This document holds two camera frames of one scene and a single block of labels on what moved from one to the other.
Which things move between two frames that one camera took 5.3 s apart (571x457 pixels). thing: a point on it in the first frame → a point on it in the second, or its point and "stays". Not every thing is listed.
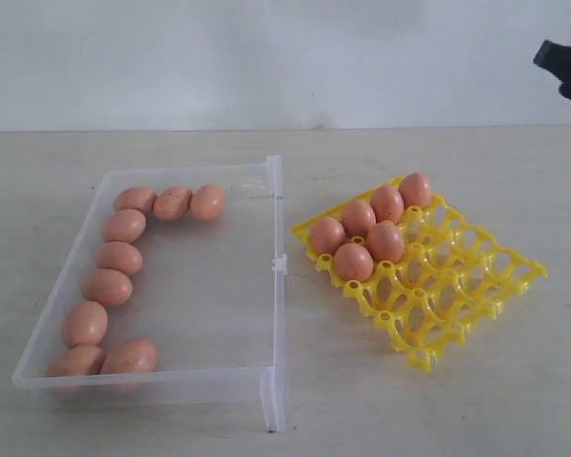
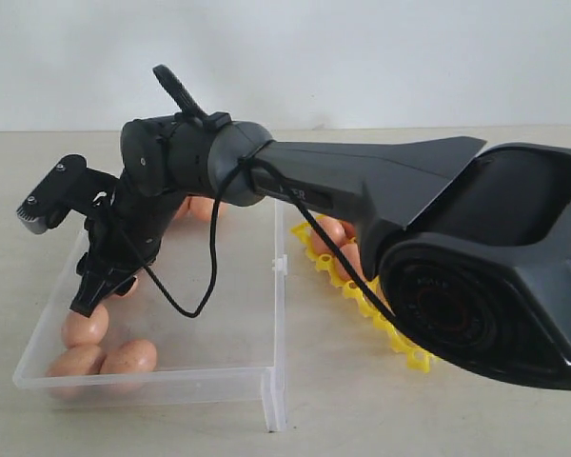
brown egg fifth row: x=84 y=324 stays
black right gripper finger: x=570 y=65 → x=120 y=247
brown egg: x=133 y=356 stays
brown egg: x=327 y=235 stays
